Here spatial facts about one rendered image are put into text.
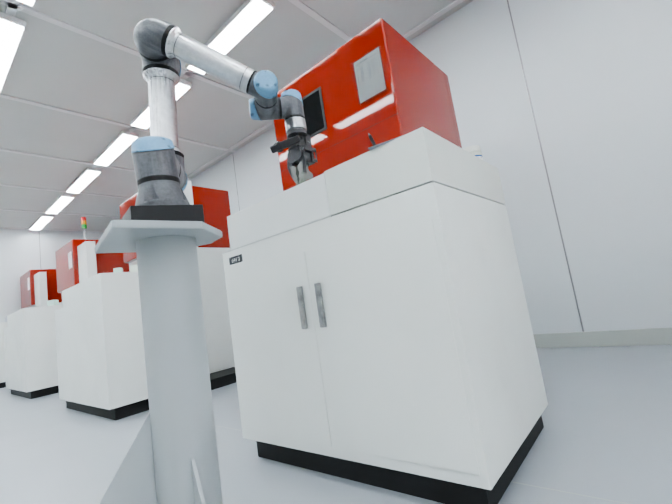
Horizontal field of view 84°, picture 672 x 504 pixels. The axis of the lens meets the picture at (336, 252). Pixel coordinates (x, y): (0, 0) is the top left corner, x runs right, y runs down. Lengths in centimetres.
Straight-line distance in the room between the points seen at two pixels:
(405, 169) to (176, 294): 70
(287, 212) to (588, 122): 233
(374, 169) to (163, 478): 98
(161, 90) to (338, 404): 117
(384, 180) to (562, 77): 234
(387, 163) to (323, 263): 37
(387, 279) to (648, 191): 223
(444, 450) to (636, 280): 216
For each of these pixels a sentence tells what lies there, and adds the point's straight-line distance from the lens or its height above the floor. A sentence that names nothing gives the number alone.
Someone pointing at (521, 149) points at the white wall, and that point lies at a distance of 316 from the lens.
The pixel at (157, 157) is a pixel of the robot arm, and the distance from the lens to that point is 120.
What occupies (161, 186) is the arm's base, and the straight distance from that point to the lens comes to 117.
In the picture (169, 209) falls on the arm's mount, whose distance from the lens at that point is 112.
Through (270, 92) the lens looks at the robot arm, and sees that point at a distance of 129.
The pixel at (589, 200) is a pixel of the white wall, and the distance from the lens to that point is 302.
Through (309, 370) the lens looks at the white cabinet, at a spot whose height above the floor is 34.
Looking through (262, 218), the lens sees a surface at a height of 89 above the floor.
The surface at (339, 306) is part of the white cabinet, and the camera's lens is 114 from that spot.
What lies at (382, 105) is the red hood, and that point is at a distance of 186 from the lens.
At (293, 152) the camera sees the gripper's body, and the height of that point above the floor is 109.
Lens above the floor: 56
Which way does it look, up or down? 7 degrees up
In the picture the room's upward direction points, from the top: 9 degrees counter-clockwise
